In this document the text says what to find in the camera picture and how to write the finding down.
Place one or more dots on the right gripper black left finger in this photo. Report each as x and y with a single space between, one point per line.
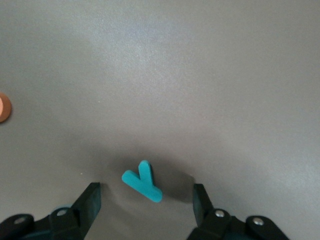
75 222

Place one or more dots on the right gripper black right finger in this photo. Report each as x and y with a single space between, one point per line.
212 225

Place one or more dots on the teal foam letter y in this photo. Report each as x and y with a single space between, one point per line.
145 187

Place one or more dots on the orange foam letter e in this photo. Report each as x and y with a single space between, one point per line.
5 107

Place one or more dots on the brown table cover sheet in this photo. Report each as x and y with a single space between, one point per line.
200 75

